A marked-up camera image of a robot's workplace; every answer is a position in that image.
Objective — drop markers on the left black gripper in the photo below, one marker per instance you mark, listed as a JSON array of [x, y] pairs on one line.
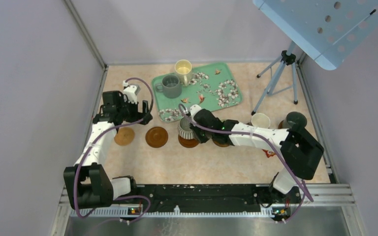
[[145, 115]]

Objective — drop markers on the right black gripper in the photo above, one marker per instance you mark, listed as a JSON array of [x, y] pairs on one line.
[[202, 139]]

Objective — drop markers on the dark brown wooden coaster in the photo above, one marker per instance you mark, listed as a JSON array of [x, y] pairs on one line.
[[220, 145], [156, 137], [188, 143]]

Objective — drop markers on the ribbed grey mug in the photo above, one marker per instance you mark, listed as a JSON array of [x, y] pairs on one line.
[[184, 129]]

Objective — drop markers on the light tan wooden coaster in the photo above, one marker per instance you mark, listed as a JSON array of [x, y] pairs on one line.
[[124, 136]]

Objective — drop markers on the black mug white inside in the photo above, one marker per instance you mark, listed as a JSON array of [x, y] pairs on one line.
[[260, 120]]

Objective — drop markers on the dark green mug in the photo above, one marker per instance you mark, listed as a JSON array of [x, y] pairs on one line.
[[294, 118]]

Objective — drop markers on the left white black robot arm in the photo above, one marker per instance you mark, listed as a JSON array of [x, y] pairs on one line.
[[87, 183]]

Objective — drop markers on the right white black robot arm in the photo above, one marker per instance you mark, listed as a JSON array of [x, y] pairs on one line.
[[298, 150]]

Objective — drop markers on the plain grey mug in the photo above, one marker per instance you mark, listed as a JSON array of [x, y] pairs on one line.
[[170, 86]]

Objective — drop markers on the green floral serving tray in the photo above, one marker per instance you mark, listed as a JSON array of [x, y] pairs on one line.
[[212, 86]]

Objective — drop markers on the pale yellow mug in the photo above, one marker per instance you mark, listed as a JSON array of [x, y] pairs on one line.
[[183, 70]]

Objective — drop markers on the red owl picture card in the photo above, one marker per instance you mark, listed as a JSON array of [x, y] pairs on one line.
[[268, 153]]

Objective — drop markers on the grey tripod stand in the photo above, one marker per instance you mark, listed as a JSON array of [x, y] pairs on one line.
[[285, 59]]

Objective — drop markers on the light blue perforated panel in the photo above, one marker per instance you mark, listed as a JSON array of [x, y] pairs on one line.
[[326, 30]]

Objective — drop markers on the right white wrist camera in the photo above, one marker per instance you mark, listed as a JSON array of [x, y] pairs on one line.
[[194, 109]]

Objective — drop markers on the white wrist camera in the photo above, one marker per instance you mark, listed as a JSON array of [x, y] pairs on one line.
[[130, 92], [194, 109]]

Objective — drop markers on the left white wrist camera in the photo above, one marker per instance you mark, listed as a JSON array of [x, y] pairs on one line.
[[130, 92]]

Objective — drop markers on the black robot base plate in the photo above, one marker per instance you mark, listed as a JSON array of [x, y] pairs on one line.
[[209, 198]]

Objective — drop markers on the aluminium frame rail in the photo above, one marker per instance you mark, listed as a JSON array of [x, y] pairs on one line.
[[323, 195]]

